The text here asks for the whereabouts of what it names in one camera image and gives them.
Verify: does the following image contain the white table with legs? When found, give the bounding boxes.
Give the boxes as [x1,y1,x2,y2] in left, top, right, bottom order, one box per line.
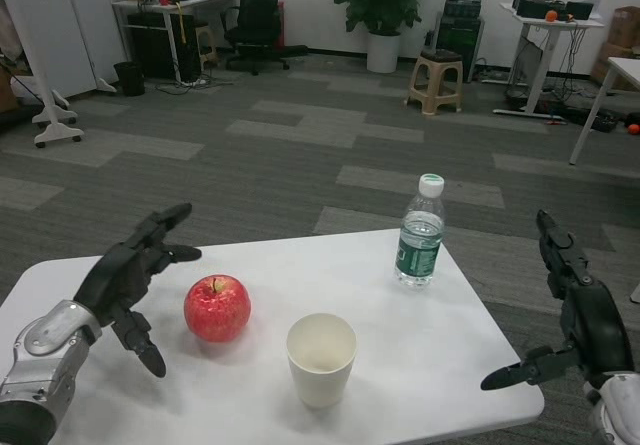
[569,56,640,302]

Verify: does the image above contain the white paper cup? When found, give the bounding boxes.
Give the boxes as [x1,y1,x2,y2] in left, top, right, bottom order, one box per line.
[286,313,358,409]

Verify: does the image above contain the brown cardboard boxes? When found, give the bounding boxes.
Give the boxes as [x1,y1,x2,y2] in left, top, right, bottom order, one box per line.
[590,5,640,91]

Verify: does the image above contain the white partition base with wheels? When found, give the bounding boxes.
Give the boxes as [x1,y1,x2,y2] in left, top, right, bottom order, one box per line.
[0,0,85,149]

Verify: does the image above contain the white desk with monitor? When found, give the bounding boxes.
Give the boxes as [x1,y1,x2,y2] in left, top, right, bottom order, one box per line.
[111,0,235,84]

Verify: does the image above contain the black office chair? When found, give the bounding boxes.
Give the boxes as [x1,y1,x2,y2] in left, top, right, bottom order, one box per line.
[222,0,309,76]

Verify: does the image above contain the white round plant pot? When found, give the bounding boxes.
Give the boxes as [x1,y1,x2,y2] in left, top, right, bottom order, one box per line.
[366,32,402,74]

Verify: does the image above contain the black computer tower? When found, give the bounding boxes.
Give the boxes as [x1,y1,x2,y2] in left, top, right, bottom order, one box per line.
[126,11,202,84]

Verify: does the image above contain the beige plastic stool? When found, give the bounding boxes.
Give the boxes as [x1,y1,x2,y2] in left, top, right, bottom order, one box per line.
[405,49,464,116]

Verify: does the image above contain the black equipment rack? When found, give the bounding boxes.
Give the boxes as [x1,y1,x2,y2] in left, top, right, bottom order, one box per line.
[433,0,486,84]

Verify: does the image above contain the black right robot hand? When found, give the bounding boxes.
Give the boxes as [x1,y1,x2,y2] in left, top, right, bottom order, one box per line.
[480,209,636,392]

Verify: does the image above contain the white standing desk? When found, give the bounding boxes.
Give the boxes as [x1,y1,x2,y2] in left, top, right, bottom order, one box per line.
[492,1,606,117]

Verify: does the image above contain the clear water bottle green label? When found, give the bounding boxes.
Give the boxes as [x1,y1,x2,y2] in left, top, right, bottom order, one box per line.
[394,173,446,289]

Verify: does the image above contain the black waste bin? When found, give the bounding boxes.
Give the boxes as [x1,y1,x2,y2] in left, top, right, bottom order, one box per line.
[113,61,146,98]

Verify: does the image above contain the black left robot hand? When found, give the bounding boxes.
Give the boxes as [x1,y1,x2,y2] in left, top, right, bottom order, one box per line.
[73,202,203,379]

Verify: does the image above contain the red apple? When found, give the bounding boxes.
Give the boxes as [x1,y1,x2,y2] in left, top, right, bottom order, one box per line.
[183,274,252,344]

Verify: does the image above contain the black boxes on desk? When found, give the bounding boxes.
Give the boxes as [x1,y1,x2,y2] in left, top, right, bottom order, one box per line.
[512,0,602,20]

